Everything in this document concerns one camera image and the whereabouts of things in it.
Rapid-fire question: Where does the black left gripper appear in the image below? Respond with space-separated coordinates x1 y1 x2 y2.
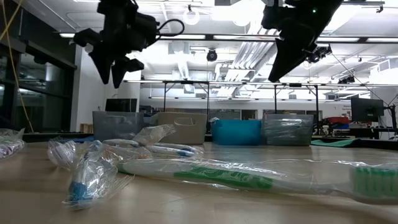
73 0 160 90

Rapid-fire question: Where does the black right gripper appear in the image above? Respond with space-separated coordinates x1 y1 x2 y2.
261 0 326 83

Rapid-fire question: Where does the black monitor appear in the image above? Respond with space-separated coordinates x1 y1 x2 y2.
350 96 386 123
104 98 138 113

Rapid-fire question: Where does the dark grey translucent bin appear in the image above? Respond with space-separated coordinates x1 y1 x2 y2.
92 111 144 141

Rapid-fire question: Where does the clear translucent plastic bin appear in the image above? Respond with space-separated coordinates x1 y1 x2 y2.
262 114 314 146

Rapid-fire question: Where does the red storage bin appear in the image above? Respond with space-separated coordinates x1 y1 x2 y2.
325 116 351 125

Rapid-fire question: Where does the blue plastic lid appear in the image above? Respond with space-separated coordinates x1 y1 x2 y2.
62 136 94 143

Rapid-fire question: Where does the blue plastic bin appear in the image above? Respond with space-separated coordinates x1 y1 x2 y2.
210 119 263 146

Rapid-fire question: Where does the green mat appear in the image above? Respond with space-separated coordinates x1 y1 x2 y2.
310 139 363 148

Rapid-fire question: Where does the purple toothbrush in clear wrapper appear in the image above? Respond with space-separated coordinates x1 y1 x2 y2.
47 138 78 170
0 128 26 160

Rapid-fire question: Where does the green toothbrush in clear wrapper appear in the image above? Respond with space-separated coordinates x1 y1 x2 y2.
116 158 398 206

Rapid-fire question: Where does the black camera rig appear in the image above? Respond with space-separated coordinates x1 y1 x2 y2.
306 45 333 65

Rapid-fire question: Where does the black metal rack frame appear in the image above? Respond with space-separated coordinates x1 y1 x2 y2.
162 80 211 121
273 83 320 121

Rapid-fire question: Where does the white ring lamp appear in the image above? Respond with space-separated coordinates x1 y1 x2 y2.
182 7 201 26

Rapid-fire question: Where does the yellow cable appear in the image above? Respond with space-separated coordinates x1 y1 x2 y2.
0 0 35 134

